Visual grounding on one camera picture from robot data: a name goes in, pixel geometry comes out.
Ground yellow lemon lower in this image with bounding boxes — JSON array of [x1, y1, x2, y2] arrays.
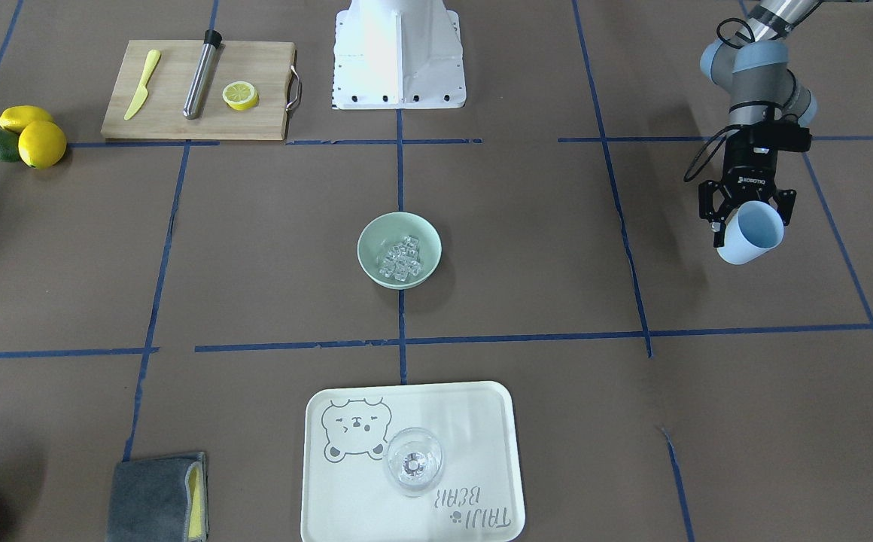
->
[[18, 120, 68, 169]]

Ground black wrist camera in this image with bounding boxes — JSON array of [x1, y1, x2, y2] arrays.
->
[[729, 120, 813, 152]]

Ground yellow lemon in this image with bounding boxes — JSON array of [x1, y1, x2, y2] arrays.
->
[[0, 105, 54, 135], [18, 120, 68, 169]]

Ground grey yellow folded cloth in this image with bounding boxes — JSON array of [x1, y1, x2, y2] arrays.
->
[[105, 452, 209, 541]]

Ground lemon half slice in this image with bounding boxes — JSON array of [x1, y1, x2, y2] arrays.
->
[[222, 81, 259, 112]]

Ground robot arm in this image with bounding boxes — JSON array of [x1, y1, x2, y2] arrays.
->
[[698, 1, 820, 258]]

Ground wooden cutting board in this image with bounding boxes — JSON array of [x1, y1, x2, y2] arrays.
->
[[100, 40, 303, 142]]

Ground cream bear tray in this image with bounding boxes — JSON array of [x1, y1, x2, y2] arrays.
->
[[301, 381, 526, 541]]

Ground clear wine glass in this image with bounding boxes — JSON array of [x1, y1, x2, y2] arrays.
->
[[384, 428, 446, 498]]

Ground yellow plastic knife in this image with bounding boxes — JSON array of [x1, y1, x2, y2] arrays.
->
[[123, 49, 162, 120]]

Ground light blue cup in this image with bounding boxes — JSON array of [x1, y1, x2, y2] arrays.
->
[[716, 200, 785, 265]]

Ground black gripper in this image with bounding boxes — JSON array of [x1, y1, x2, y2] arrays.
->
[[698, 151, 797, 249]]

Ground green bowl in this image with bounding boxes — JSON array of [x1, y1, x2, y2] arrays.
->
[[355, 212, 443, 291]]

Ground ice cubes pile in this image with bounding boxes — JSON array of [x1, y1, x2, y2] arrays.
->
[[377, 236, 423, 284]]

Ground yellow lemon upper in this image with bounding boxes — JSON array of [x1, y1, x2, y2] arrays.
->
[[0, 105, 54, 135]]

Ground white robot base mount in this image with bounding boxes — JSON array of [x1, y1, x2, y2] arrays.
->
[[331, 1, 467, 111]]

